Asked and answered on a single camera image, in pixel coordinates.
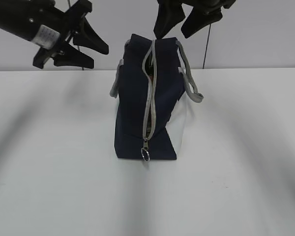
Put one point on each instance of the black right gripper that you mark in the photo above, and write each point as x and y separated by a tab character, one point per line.
204	12

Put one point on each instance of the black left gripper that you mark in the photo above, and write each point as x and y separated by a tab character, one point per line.
55	30

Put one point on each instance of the navy and white lunch bag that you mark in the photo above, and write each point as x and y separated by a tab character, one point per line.
153	83

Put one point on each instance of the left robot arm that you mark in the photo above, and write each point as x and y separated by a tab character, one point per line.
14	19

